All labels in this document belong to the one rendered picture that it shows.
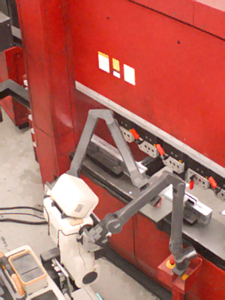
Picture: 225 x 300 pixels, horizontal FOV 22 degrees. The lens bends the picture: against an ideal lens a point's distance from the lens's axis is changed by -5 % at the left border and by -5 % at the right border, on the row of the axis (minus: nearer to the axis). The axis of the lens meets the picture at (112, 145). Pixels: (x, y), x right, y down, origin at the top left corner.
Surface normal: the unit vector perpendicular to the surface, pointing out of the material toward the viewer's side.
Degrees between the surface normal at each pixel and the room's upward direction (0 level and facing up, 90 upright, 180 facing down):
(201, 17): 90
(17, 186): 0
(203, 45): 90
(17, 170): 0
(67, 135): 90
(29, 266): 0
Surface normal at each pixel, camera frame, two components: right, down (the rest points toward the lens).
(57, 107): 0.68, 0.44
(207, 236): -0.05, -0.78
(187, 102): -0.73, 0.45
